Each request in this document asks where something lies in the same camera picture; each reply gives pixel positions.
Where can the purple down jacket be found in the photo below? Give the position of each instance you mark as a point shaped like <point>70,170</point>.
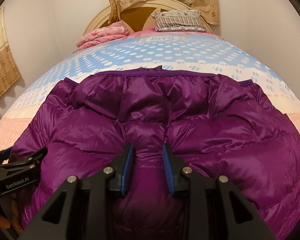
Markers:
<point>218,126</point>

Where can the beige side window curtain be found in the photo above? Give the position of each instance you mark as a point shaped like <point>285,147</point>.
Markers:
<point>9,72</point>

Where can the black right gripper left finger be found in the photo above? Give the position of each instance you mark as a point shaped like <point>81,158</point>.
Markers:
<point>81,208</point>

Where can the striped grey pillow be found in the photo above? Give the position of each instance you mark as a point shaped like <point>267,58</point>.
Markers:
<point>179,20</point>

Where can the polka dot bedspread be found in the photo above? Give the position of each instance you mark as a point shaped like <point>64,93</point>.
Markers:
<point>195,52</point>

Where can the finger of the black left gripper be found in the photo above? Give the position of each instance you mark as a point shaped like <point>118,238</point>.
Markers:
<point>4,155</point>
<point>35,158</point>

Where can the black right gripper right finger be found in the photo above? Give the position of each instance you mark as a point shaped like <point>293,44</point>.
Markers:
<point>214,207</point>

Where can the person's left hand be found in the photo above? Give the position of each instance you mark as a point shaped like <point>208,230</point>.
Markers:
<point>9,213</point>

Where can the pink folded blanket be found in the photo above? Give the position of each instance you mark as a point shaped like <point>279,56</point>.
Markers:
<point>98,36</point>

